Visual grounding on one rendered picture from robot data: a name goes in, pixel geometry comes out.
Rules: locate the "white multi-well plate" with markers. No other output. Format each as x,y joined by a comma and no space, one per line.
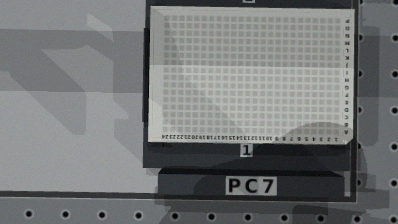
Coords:
251,75

